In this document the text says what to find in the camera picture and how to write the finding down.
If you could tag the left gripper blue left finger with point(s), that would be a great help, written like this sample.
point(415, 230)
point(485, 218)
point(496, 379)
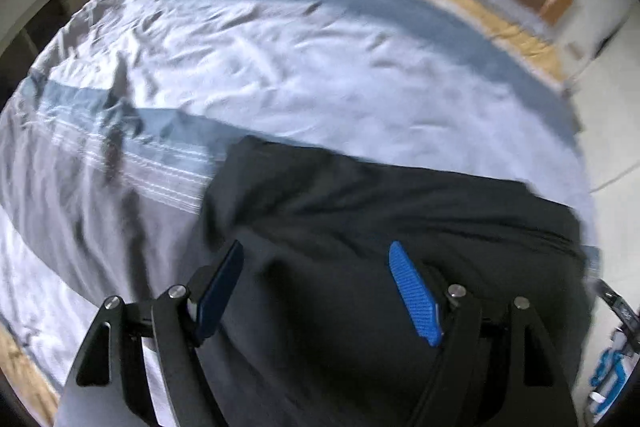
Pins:
point(213, 286)

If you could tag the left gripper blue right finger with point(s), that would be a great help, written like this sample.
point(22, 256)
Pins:
point(419, 300)

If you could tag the black long puffer coat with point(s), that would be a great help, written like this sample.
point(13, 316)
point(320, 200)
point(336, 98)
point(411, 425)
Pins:
point(374, 295)

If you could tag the striped bed duvet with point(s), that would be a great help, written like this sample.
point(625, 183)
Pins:
point(110, 143)

